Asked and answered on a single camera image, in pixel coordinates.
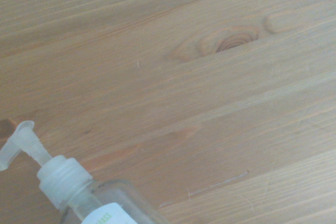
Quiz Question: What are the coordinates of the clear sanitizer pump bottle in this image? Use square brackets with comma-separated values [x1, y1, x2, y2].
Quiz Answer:
[0, 120, 169, 224]

